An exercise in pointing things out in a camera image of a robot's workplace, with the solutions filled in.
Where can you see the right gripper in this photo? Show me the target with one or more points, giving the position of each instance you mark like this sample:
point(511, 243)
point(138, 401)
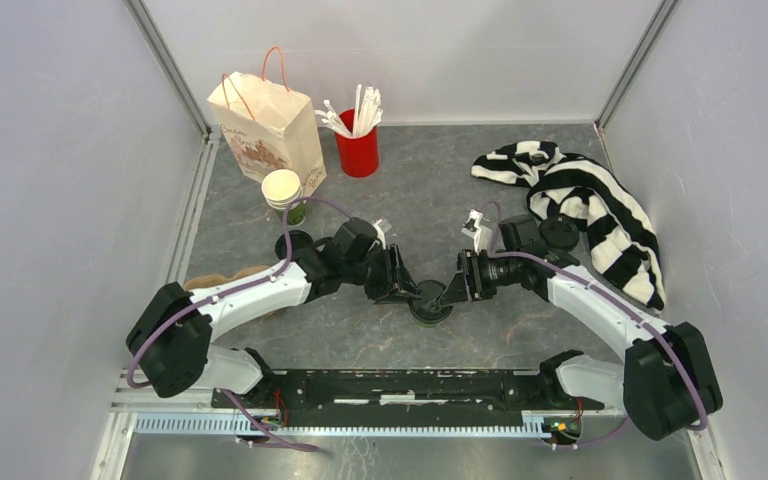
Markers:
point(468, 284)

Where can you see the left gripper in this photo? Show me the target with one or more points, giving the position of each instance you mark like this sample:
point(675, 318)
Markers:
point(397, 283)

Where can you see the black plastic cup lid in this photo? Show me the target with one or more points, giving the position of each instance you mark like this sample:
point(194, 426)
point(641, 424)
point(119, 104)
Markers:
point(559, 232)

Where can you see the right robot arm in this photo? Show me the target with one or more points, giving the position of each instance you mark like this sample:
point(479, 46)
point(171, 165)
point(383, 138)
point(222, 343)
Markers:
point(664, 380)

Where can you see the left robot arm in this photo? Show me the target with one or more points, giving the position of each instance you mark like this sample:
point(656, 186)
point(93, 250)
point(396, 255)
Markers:
point(173, 341)

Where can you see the brown paper takeout bag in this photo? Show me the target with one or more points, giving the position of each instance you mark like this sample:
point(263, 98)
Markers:
point(269, 126)

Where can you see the red cup holder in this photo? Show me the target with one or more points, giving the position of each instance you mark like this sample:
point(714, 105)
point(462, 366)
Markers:
point(359, 157)

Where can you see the stack of paper cups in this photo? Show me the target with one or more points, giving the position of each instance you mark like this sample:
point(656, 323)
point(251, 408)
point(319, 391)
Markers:
point(280, 188)

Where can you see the black white striped cloth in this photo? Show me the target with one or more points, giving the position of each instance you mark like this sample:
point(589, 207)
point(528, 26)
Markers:
point(621, 238)

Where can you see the white wrapped straws bundle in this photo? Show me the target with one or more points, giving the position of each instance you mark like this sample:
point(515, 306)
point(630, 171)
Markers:
point(365, 116)

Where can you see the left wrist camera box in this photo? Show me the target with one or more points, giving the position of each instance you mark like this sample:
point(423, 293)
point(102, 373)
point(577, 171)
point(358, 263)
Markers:
point(382, 227)

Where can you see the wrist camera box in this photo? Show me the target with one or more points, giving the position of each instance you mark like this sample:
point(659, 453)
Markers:
point(478, 231)
point(382, 227)

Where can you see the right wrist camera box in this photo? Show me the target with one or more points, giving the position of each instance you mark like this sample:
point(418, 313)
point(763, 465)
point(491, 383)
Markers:
point(478, 231)

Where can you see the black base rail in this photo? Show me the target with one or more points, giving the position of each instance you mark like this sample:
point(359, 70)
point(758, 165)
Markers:
point(410, 398)

